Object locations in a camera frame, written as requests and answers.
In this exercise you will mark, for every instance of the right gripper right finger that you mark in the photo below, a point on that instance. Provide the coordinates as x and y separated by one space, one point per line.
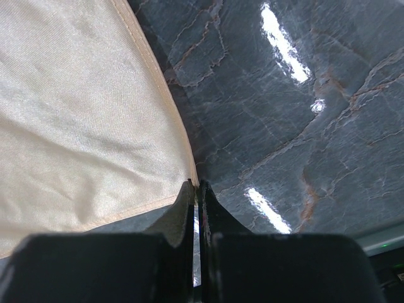
213 218

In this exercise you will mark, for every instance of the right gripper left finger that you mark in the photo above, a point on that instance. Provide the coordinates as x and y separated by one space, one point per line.
175 267

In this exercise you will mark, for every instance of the peach cloth napkin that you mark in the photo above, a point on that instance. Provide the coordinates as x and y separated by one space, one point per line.
90 133

